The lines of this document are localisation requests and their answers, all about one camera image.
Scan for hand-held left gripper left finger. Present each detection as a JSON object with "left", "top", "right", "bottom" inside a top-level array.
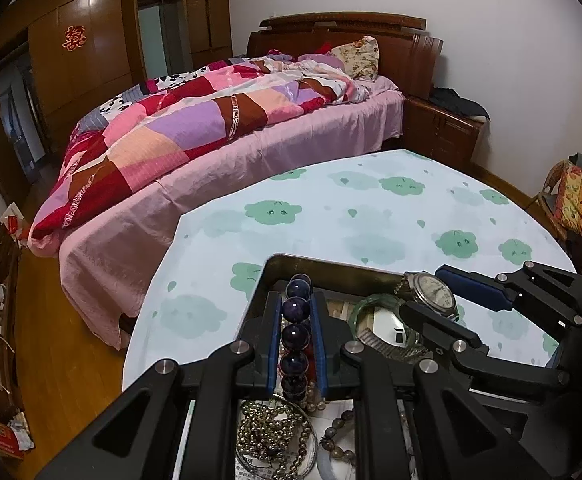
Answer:
[{"left": 36, "top": 291, "right": 282, "bottom": 480}]

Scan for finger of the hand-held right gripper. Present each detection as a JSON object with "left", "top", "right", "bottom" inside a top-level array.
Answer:
[
  {"left": 400, "top": 301, "right": 569, "bottom": 404},
  {"left": 435, "top": 261, "right": 582, "bottom": 342}
]

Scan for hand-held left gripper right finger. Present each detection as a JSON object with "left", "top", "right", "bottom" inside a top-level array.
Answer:
[{"left": 310, "top": 291, "right": 528, "bottom": 480}]

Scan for silver wristwatch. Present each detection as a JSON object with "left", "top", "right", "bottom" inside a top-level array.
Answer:
[{"left": 395, "top": 270, "right": 460, "bottom": 322}]

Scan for dark purple bead bracelet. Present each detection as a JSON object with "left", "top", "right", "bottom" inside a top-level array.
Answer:
[{"left": 278, "top": 274, "right": 318, "bottom": 404}]

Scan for gold metal tin box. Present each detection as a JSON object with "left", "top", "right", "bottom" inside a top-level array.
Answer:
[{"left": 241, "top": 254, "right": 454, "bottom": 480}]

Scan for green jade bangle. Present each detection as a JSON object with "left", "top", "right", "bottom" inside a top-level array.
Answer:
[{"left": 348, "top": 294, "right": 424, "bottom": 352}]

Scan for wicker chair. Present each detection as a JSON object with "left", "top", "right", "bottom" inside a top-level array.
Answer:
[{"left": 538, "top": 159, "right": 582, "bottom": 257}]

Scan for white jade bangle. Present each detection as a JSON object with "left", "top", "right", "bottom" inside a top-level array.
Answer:
[{"left": 315, "top": 447, "right": 358, "bottom": 480}]

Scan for cloud print tablecloth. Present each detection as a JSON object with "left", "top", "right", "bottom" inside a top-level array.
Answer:
[{"left": 124, "top": 149, "right": 579, "bottom": 480}]

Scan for wooden nightstand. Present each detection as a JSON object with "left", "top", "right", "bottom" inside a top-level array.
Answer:
[{"left": 403, "top": 97, "right": 486, "bottom": 172}]

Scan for pink bed sheet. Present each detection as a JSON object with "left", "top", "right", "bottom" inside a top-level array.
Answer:
[{"left": 58, "top": 76, "right": 405, "bottom": 352}]

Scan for dark clothes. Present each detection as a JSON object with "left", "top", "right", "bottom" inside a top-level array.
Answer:
[{"left": 428, "top": 87, "right": 492, "bottom": 122}]

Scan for patchwork quilt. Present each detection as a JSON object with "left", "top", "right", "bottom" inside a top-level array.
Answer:
[{"left": 28, "top": 54, "right": 368, "bottom": 252}]

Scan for wooden bed headboard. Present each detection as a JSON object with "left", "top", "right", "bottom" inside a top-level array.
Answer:
[{"left": 247, "top": 12, "right": 444, "bottom": 102}]

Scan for floral pillow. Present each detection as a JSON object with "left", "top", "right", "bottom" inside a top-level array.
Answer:
[{"left": 329, "top": 36, "right": 381, "bottom": 81}]

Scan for red and white bag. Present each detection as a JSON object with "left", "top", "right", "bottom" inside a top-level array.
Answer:
[{"left": 0, "top": 202, "right": 33, "bottom": 242}]

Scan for brown wooden wardrobe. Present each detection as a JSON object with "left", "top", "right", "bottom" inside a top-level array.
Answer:
[{"left": 0, "top": 0, "right": 233, "bottom": 203}]

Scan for pearl bead bracelet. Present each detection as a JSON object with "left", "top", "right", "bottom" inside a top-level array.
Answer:
[{"left": 298, "top": 382, "right": 333, "bottom": 413}]

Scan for silver bead necklace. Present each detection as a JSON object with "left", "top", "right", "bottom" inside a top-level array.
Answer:
[{"left": 235, "top": 400, "right": 318, "bottom": 480}]

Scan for brown bead bracelet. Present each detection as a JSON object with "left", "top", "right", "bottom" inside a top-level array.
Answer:
[{"left": 320, "top": 407, "right": 358, "bottom": 457}]

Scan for red paper wall decoration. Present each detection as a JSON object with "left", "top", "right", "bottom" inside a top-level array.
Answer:
[{"left": 62, "top": 25, "right": 85, "bottom": 52}]

